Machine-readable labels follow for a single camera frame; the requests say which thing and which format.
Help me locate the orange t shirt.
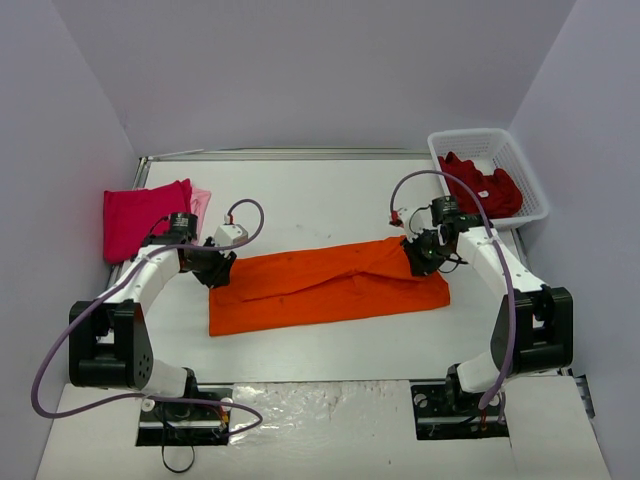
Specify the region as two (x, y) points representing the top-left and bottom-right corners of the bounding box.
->
(208, 237), (450, 337)

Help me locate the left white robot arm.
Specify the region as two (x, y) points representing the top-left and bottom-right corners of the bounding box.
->
(69, 213), (248, 418)

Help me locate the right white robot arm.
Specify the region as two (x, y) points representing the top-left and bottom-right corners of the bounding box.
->
(391, 196), (574, 413)

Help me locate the pink folded t shirt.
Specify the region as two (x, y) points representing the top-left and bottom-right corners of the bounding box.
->
(190, 186), (212, 236)

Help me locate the dark red t shirt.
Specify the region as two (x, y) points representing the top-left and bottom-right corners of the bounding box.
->
(438, 151), (523, 219)

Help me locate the magenta folded t shirt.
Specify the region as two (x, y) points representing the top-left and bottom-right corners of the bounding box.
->
(103, 179), (192, 264)

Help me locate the white plastic basket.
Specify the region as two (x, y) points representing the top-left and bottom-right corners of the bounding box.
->
(428, 128), (549, 229)

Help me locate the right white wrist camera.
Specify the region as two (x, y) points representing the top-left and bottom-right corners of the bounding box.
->
(390, 206), (432, 242)

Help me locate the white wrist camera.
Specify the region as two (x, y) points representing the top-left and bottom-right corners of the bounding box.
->
(390, 206), (432, 242)
(213, 224), (249, 247)

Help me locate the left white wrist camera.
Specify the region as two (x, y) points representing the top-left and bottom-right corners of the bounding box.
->
(213, 224), (249, 247)

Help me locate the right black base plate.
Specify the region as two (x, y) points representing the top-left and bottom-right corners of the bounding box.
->
(410, 379), (509, 441)

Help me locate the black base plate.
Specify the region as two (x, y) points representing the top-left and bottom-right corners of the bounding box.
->
(135, 399), (230, 447)
(410, 379), (509, 441)

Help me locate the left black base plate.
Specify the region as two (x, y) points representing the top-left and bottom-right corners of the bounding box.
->
(135, 399), (230, 447)

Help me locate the black cable loop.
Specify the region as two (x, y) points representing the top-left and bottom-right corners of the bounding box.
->
(160, 439), (196, 474)

